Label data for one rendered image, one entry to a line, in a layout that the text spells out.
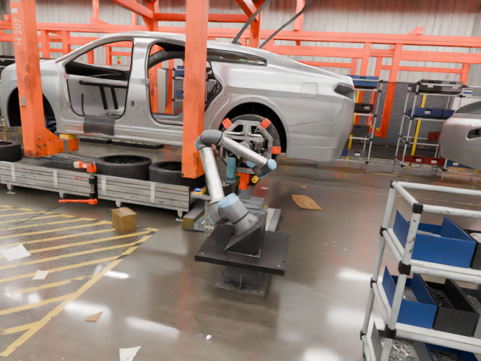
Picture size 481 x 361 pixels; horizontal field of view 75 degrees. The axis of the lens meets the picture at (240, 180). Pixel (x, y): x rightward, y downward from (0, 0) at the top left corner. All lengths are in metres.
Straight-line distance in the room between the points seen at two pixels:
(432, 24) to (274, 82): 10.32
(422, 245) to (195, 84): 2.39
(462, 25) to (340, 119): 10.44
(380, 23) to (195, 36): 10.32
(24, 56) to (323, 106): 3.18
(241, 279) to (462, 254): 1.42
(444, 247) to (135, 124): 3.44
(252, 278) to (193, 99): 1.75
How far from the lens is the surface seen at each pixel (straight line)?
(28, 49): 4.24
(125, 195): 3.74
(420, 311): 1.56
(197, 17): 3.21
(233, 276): 2.38
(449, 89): 7.52
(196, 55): 3.16
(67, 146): 4.61
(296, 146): 3.47
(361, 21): 12.94
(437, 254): 1.46
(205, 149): 2.53
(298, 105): 3.45
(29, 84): 4.20
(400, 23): 13.15
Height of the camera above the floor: 1.32
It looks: 14 degrees down
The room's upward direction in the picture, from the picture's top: 4 degrees clockwise
